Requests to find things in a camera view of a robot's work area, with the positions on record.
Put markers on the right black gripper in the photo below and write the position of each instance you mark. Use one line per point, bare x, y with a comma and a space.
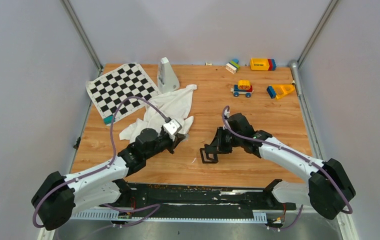
217, 145

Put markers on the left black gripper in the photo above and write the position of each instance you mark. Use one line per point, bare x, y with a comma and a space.
174, 143

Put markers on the black square frame lid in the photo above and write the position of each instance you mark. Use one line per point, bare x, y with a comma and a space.
208, 158

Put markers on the white printed garment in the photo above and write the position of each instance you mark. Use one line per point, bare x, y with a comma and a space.
175, 105

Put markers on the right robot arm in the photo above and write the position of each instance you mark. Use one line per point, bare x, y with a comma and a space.
326, 187

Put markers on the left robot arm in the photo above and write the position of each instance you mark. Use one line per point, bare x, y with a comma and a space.
61, 196

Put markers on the white cone-shaped box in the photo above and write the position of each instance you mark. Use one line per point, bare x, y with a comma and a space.
167, 80

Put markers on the teal small block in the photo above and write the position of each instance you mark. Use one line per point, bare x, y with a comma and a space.
108, 120

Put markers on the toy car with yellow top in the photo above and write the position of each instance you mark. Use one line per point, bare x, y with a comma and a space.
243, 87

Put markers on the white green blue blocks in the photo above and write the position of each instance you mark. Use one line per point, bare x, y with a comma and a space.
233, 66

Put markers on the black white checkerboard sheet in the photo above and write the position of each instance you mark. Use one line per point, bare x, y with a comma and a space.
110, 89

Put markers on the yellow blue toy scoop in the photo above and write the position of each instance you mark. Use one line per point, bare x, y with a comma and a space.
278, 91

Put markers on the yellow red blue block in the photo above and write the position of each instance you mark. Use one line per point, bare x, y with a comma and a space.
262, 64

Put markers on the grey metal pipe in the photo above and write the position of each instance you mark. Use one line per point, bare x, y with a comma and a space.
294, 68

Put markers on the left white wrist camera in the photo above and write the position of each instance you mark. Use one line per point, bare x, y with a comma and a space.
172, 127

